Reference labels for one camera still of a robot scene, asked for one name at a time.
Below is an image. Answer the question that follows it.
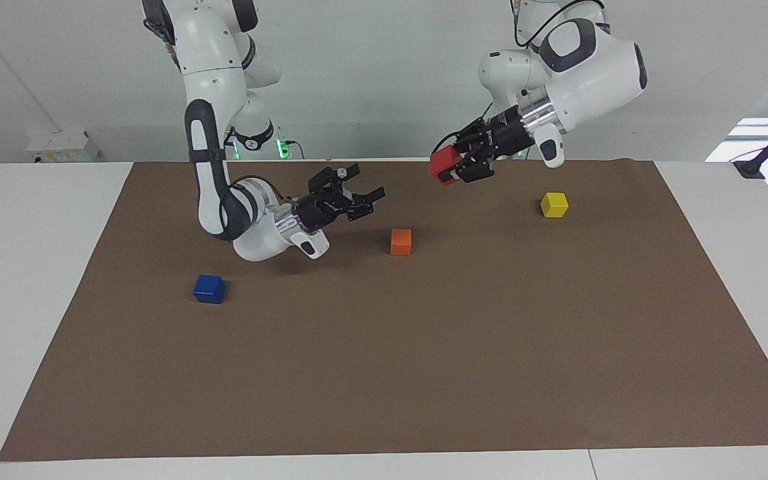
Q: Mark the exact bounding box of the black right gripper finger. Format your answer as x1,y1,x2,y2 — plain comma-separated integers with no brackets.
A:
308,163,362,195
348,187,387,223

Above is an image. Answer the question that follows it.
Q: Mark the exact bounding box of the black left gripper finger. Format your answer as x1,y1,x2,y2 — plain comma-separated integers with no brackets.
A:
453,152,497,185
453,118,492,153

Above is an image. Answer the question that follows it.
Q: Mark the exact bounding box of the red cube block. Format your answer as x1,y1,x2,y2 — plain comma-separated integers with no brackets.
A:
429,145,462,187

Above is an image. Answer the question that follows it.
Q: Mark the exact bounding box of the yellow cube block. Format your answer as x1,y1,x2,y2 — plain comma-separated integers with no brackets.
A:
541,192,569,219

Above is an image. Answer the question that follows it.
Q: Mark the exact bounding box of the blue cube block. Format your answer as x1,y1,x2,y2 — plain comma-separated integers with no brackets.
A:
193,274,227,305

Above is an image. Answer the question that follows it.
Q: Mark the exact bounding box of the brown table mat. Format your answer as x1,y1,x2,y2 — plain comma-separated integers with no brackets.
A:
0,159,768,462

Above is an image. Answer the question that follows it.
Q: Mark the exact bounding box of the white box yellow label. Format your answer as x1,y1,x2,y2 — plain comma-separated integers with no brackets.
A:
26,130,99,164

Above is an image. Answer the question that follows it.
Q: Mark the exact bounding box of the black left base cable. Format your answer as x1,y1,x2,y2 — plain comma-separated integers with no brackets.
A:
431,100,495,159

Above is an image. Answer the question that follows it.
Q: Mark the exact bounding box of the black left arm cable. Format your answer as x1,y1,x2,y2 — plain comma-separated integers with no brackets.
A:
516,0,608,49

